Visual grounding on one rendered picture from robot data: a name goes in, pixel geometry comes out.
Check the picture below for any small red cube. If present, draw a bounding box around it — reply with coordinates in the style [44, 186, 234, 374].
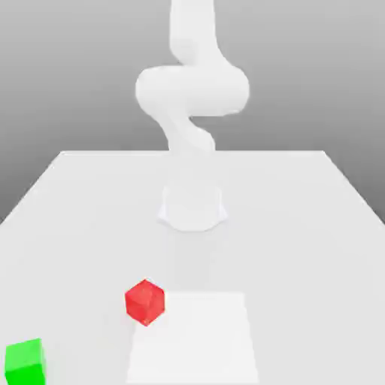
[124, 278, 166, 327]

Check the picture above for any small green cube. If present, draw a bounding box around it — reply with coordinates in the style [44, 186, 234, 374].
[4, 338, 47, 385]

